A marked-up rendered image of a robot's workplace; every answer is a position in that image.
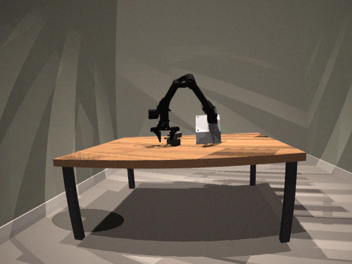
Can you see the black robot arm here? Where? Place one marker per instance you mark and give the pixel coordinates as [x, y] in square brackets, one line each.
[163, 107]

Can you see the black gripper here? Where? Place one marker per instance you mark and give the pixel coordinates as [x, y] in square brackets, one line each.
[173, 130]

